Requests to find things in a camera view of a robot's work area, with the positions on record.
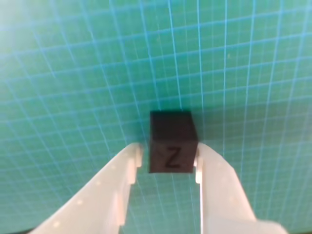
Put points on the black cube with letters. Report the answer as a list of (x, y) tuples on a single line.
[(173, 146)]

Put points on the green grid cutting mat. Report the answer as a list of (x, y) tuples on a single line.
[(73, 73)]

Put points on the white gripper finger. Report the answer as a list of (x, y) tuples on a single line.
[(224, 195), (97, 200)]

